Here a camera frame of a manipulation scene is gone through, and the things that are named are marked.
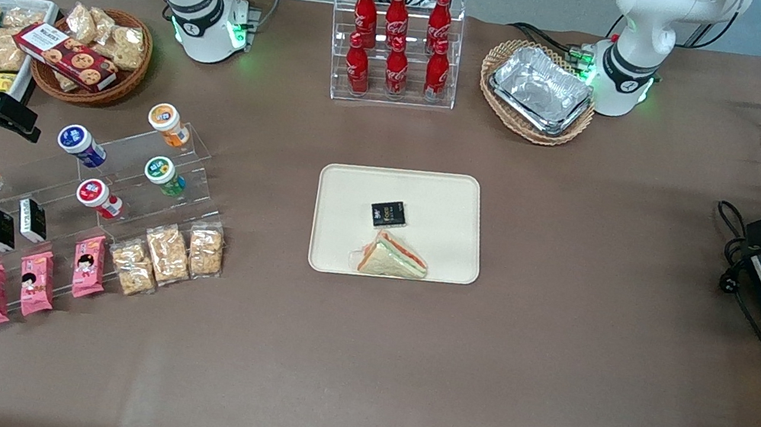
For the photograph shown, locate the green gum bottle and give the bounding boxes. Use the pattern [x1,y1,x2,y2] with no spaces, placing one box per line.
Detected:
[140,153,191,201]

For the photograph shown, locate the blue gum bottle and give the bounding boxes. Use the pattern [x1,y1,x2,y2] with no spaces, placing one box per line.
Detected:
[53,121,111,171]

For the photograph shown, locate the red gum bottle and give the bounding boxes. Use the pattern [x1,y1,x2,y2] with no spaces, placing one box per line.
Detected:
[73,176,128,223]

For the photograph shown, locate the orange gum bottle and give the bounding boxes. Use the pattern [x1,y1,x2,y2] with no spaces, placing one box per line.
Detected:
[143,100,196,151]

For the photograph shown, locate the beige plastic tray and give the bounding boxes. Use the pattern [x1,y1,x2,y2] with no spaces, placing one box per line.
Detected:
[304,152,496,298]

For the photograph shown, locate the red cookie box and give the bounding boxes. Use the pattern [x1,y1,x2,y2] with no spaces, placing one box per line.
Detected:
[7,18,125,96]

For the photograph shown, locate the small black box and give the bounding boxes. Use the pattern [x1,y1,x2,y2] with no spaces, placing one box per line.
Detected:
[13,197,53,246]
[368,197,409,233]
[0,209,22,255]

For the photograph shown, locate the wicker basket with snacks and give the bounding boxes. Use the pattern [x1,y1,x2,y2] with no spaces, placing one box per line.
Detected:
[25,0,159,117]

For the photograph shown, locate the clear acrylic step stand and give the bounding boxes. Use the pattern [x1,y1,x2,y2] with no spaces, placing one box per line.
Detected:
[0,92,244,303]

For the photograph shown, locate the clear acrylic bottle rack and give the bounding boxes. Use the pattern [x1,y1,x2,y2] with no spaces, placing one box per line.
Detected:
[317,0,473,120]

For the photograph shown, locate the stacked aluminium foil trays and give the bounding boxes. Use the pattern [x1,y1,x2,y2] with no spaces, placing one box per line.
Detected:
[480,40,601,142]

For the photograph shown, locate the red cola bottle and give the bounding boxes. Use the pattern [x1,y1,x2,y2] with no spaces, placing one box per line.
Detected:
[380,34,416,100]
[380,0,414,53]
[339,30,378,98]
[423,0,457,55]
[420,37,457,105]
[347,0,383,51]

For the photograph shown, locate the wicker basket with foil trays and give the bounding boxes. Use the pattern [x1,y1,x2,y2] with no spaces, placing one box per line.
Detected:
[470,34,605,154]

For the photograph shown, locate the black power cable with plug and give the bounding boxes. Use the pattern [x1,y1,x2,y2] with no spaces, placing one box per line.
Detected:
[695,199,761,344]

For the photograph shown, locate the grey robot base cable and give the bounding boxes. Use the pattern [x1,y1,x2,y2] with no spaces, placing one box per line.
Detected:
[211,0,281,34]

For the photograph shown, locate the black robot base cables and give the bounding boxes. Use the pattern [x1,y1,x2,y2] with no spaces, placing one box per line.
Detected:
[504,19,597,68]

